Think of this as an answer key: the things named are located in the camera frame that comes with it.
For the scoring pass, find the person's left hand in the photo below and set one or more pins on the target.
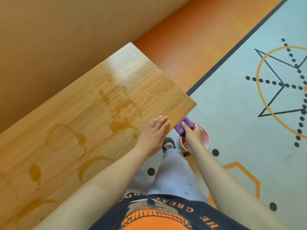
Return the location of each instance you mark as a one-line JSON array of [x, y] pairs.
[[151, 138]]

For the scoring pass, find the person's right hand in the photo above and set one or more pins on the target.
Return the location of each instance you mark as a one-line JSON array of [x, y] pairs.
[[193, 141]]

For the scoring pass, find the purple cleaning cloth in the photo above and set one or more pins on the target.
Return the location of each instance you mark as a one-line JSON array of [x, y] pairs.
[[185, 123]]

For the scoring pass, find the person's left forearm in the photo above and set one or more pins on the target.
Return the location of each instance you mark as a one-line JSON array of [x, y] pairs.
[[96, 191]]

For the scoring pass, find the person's right forearm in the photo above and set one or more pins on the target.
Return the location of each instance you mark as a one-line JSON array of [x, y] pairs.
[[235, 191]]

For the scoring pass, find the pink plastic bucket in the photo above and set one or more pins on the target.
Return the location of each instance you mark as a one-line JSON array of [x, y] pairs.
[[205, 140]]

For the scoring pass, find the black plush-trimmed slipper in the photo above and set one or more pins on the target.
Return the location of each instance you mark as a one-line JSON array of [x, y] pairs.
[[168, 143]]

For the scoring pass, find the black orange printed t-shirt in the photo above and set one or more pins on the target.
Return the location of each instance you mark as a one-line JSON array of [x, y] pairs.
[[163, 213]]

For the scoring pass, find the wooden table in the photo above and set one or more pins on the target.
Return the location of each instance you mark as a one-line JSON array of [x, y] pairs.
[[72, 105]]

